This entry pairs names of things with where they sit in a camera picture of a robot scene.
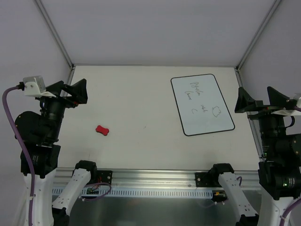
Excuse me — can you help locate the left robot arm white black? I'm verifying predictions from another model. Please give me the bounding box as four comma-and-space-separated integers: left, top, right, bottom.
15, 76, 98, 226

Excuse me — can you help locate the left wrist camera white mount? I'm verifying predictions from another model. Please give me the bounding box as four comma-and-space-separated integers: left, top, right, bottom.
23, 76, 56, 98

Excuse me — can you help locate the red bone-shaped eraser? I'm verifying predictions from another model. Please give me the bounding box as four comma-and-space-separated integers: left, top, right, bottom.
95, 125, 110, 136

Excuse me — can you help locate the left small circuit board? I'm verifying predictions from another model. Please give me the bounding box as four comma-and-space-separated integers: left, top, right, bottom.
85, 186, 100, 196

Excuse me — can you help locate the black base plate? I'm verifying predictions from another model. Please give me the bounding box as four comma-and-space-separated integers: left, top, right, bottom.
96, 170, 113, 185
194, 172, 214, 187

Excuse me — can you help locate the white slotted cable duct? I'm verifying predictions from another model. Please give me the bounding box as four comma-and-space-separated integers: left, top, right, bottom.
52, 186, 213, 199

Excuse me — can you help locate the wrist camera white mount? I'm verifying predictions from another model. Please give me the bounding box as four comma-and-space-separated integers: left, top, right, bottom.
23, 76, 56, 98
272, 93, 301, 116

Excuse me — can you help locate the aluminium frame post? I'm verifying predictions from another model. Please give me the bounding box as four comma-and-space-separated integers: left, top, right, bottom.
33, 0, 74, 71
235, 0, 283, 71

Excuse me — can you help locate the small circuit board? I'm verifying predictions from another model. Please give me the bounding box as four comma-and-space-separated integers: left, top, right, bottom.
212, 191, 228, 205
85, 186, 100, 196

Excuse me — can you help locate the right aluminium frame post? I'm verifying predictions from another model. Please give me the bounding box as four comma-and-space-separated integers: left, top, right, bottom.
235, 0, 283, 71

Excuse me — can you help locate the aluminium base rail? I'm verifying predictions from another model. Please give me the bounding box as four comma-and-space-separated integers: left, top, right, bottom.
54, 168, 260, 191

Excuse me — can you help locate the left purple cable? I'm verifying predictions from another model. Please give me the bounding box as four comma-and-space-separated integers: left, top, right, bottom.
2, 85, 36, 226

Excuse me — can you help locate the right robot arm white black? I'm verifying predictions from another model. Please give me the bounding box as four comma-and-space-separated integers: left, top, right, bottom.
207, 87, 301, 226

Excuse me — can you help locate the white whiteboard black frame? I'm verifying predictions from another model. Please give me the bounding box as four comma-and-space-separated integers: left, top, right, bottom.
171, 74, 235, 137

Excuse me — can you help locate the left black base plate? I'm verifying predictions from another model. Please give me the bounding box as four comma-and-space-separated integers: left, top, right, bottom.
96, 170, 113, 185

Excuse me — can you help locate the left aluminium frame post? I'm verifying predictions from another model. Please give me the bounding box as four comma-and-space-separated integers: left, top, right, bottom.
33, 0, 74, 71

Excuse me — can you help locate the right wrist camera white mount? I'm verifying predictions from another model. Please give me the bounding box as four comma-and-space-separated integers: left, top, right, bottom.
272, 93, 301, 116

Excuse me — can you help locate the right small circuit board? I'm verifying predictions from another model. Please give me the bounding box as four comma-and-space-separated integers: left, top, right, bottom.
212, 191, 228, 205

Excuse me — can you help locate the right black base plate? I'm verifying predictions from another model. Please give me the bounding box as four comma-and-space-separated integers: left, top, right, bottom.
194, 172, 214, 187

